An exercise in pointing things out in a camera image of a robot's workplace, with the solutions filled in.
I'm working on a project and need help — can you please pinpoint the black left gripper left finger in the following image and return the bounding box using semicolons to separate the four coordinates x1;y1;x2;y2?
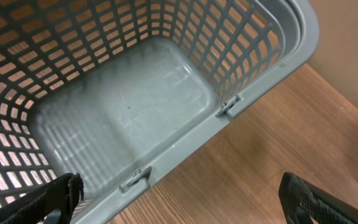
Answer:
0;173;84;223

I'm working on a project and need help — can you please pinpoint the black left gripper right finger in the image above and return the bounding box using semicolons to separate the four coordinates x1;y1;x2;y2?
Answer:
278;172;358;224

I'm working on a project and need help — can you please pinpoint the grey plastic mesh basket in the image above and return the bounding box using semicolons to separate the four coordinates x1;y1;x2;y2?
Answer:
0;0;319;223

